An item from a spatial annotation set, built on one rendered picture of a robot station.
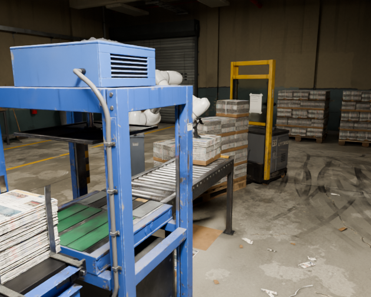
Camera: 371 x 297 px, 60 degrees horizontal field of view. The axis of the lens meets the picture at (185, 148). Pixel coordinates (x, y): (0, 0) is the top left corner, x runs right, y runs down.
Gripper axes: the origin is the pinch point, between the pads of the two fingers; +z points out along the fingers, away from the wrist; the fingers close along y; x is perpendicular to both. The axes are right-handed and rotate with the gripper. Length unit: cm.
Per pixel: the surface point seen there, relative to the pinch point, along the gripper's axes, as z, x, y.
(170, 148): 44, -54, 11
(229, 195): 46, 26, 54
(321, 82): 644, 42, -369
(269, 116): 168, 23, -81
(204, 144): -11.9, 12.3, 16.6
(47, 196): -170, 15, 88
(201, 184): -36, 27, 57
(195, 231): 54, -7, 96
